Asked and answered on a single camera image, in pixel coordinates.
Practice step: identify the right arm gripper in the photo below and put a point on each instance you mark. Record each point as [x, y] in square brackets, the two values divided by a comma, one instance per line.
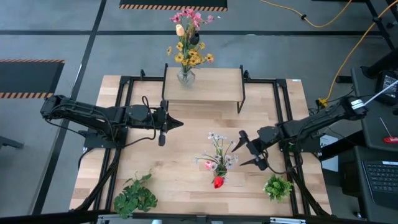
[262, 140]

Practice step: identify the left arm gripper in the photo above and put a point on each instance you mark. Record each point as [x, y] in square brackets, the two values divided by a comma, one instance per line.
[160, 119]

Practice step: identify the white artificial blossom spray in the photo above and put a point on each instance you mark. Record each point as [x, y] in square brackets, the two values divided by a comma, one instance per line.
[220, 152]

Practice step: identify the red ribbed glass vase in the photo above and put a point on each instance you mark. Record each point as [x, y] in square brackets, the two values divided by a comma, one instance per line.
[225, 178]

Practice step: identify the pink artificial tulip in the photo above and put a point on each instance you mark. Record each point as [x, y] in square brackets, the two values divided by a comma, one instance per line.
[210, 165]

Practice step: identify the red artificial tulip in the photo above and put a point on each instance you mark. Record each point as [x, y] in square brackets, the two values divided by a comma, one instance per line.
[218, 182]

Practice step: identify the clear cut-glass vase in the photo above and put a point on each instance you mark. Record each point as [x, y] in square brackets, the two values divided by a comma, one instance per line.
[186, 79]

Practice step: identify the yellow artificial flower bunch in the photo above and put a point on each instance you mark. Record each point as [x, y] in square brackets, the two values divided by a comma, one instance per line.
[190, 59]

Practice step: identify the dark artificial tulip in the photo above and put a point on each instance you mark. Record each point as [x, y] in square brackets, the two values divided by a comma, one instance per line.
[194, 39]

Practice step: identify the cream artificial tulip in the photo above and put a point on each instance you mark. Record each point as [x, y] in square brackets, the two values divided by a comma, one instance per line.
[180, 30]

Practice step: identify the pink artificial blossom spray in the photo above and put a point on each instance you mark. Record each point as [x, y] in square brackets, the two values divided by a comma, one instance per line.
[189, 13]

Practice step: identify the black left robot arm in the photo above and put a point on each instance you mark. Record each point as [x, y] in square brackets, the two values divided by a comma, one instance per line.
[93, 116]

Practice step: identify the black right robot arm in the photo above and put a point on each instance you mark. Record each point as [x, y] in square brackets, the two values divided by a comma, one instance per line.
[326, 116]

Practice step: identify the wooden shelf with black legs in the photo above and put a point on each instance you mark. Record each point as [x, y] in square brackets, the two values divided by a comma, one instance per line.
[214, 87]

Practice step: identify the small bushy green plant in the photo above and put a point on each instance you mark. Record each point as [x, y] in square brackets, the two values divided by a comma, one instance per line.
[276, 187]

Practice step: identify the white label sheet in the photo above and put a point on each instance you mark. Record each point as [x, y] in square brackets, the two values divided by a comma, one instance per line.
[329, 161]

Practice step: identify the large-leaf green artificial plant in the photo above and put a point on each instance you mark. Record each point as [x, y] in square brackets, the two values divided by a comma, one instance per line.
[133, 197]

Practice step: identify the black mat with hazard stripes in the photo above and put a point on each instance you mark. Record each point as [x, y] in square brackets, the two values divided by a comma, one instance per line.
[28, 77]
[149, 2]

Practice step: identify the black side desk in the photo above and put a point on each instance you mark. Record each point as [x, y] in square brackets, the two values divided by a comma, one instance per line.
[373, 140]

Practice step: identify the black laptop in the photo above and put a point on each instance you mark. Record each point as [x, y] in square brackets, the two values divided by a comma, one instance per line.
[382, 180]

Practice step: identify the black tablet screen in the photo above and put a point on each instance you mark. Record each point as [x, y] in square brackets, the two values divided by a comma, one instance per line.
[390, 85]

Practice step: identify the black stand legs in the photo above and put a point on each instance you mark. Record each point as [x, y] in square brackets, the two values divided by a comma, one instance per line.
[381, 63]

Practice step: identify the grey furniture foot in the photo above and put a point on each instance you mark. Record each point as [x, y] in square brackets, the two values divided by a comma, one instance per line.
[9, 142]

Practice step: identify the black aluminium table frame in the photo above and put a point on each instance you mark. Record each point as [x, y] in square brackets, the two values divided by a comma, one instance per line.
[264, 81]

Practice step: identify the black camera mount rail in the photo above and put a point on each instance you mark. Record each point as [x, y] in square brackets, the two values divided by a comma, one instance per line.
[186, 217]

